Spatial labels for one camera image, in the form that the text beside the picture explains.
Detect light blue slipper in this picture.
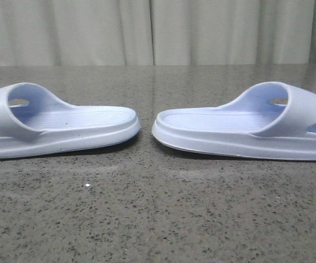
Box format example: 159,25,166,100
152,82,316,161
0,83,140,159

